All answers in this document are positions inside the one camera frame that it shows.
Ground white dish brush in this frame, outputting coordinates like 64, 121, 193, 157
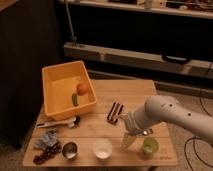
36, 116, 80, 128

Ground yellow plastic bin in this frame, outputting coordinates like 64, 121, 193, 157
42, 61, 97, 120

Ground low wooden shelf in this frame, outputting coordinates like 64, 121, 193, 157
63, 42, 213, 79

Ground crumpled blue-grey cloth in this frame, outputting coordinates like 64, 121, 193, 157
34, 130, 57, 150

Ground green pepper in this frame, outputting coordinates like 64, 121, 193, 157
72, 93, 79, 106

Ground black handle on shelf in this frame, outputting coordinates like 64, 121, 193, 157
162, 55, 191, 65

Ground bunch of dark grapes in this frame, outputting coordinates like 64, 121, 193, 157
33, 142, 62, 165

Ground metal pole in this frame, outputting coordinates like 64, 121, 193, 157
64, 0, 77, 46

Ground silver metal fork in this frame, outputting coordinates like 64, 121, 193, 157
142, 129, 153, 136

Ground orange fruit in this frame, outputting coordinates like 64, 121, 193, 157
77, 83, 88, 95

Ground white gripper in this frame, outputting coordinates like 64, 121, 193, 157
121, 112, 148, 149

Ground small metal cup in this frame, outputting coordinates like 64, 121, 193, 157
62, 142, 78, 159

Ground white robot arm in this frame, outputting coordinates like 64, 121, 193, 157
124, 95, 213, 145

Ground green plastic cup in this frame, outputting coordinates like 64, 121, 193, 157
142, 137, 159, 155

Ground wooden table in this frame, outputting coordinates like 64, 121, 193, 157
22, 78, 179, 168

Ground brown striped chocolate bar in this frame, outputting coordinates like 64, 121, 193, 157
107, 102, 124, 125

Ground black cables on floor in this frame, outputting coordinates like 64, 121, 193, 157
183, 63, 213, 171

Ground white bowl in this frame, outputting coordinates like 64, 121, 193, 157
92, 138, 112, 160

